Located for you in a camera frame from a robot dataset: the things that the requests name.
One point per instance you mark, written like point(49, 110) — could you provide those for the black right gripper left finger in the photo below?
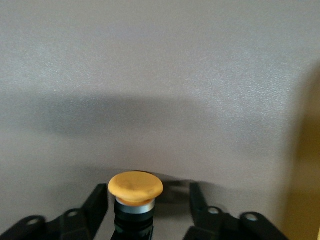
point(75, 225)

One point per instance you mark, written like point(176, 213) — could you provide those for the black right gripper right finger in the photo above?
point(220, 227)

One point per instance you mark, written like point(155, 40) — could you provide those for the yellow push button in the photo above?
point(135, 187)

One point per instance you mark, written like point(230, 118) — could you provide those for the yellow plastic tray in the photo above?
point(310, 175)

